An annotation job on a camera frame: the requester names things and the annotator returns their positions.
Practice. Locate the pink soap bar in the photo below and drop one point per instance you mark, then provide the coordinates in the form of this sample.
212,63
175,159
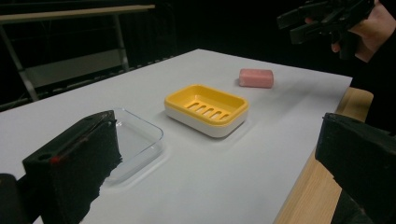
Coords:
257,77

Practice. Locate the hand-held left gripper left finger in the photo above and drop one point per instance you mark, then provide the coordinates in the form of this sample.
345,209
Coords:
71,165

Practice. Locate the wooden table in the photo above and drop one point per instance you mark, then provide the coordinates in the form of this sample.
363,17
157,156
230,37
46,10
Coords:
314,193

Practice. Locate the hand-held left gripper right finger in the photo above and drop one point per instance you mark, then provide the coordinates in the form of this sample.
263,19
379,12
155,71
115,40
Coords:
361,161

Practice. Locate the yellow and white soap dish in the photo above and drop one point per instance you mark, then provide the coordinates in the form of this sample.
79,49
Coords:
207,109

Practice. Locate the clear plastic lid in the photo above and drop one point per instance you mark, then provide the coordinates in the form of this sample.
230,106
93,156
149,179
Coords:
140,140

